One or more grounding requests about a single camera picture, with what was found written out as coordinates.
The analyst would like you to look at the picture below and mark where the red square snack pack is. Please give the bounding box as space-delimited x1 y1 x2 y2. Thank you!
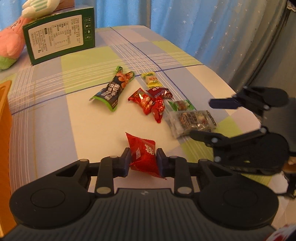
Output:
126 133 166 180

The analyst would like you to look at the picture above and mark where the green brown candy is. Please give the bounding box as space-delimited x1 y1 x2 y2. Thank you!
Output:
169 99 195 111

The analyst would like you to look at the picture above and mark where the dark red candy wrapper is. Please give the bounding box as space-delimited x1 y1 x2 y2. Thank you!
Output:
147 87 173 99

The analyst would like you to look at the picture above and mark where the clear silver snack packet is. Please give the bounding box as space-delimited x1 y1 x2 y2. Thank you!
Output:
165 110 217 138

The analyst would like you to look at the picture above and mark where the grey frilled curtain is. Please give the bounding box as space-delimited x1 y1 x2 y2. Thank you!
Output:
250 11 295 97

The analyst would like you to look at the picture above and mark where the blue star curtain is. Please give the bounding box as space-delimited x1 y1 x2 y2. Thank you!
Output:
0 0 290 86

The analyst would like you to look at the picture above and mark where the checkered tablecloth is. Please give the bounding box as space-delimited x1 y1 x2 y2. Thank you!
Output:
0 24 285 227

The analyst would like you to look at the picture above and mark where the red candy with peanuts picture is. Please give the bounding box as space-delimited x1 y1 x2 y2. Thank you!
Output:
128 88 154 115

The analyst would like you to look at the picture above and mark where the long dark green snack pack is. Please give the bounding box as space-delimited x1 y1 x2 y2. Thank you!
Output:
89 66 135 112

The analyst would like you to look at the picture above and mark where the yellow candy wrapper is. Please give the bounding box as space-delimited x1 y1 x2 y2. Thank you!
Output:
141 72 163 89

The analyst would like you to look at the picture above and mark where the orange plastic basket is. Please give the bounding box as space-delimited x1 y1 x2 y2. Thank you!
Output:
0 80 16 237

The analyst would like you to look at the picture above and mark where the green white carton box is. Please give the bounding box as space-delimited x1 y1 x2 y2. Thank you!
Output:
23 5 95 65

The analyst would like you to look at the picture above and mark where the pink green star plush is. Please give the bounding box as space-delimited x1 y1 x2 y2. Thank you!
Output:
0 16 31 70

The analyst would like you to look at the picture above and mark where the white bunny plush toy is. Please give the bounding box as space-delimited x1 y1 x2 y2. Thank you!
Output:
22 0 60 19

